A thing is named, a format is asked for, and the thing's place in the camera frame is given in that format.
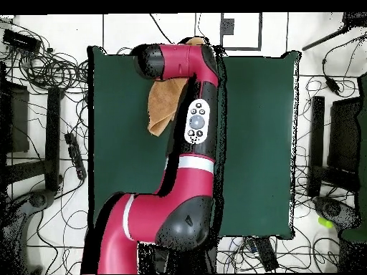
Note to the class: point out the orange terry towel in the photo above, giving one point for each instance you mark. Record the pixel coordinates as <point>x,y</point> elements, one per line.
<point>165,103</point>

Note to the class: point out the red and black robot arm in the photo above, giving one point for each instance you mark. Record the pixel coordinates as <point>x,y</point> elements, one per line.
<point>186,186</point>

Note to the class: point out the dark green table cloth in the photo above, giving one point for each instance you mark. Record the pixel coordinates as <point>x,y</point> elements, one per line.
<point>258,143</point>

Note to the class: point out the black power strip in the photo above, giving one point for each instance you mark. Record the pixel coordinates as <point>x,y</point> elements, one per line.
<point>266,253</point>
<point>75,156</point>

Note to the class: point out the black metal stand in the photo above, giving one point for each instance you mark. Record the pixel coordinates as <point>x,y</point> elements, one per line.
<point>316,143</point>
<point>53,137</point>

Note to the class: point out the yellow-green small object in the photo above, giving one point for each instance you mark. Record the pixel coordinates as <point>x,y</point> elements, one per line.
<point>325,222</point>

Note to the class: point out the black adapter box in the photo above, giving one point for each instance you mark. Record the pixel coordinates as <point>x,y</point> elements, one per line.
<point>21,41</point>

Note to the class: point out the black tripod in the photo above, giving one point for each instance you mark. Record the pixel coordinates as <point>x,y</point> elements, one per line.
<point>354,18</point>

